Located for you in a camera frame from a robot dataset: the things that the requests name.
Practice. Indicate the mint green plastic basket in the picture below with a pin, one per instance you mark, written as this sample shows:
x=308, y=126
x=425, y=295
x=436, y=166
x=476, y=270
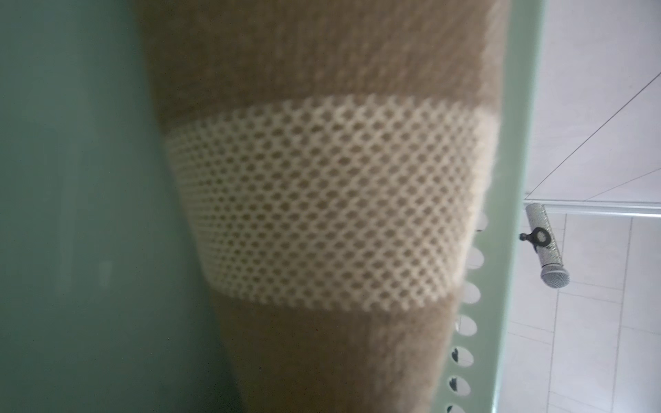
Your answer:
x=104, y=304

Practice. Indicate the beige plaid scarf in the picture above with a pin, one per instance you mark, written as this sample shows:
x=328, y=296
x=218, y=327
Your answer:
x=332, y=158

